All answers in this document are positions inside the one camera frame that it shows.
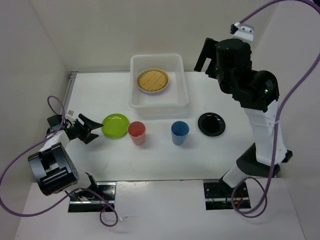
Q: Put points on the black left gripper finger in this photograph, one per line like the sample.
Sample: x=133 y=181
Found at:
x=89 y=138
x=89 y=124

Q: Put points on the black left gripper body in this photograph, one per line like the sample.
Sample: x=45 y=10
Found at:
x=78 y=130

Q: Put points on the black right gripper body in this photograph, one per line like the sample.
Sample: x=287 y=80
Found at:
x=223 y=81

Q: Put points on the green plastic plate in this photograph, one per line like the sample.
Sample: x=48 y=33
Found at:
x=115 y=125

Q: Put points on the round bamboo woven tray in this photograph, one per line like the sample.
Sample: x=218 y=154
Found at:
x=152 y=80

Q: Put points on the orange plastic plate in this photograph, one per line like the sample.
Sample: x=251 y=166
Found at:
x=168 y=83

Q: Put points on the purple plastic plate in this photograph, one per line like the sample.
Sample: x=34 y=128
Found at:
x=155 y=93

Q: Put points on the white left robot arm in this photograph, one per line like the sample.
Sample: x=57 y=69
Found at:
x=51 y=166

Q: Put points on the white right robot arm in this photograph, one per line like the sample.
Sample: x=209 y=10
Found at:
x=258 y=95

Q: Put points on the translucent white plastic bin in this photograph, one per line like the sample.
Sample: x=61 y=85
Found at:
x=171 y=103

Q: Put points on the red plastic cup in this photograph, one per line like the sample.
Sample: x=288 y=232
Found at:
x=137 y=132

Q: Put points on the black glossy plate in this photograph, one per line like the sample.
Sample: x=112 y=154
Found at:
x=211 y=124

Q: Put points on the blue plastic cup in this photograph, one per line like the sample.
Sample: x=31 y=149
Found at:
x=179 y=132

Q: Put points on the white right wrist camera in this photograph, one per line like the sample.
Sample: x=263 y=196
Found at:
x=242 y=31

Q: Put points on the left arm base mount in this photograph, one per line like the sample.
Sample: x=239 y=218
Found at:
x=85 y=202

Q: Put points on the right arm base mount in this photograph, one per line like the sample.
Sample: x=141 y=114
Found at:
x=216 y=199

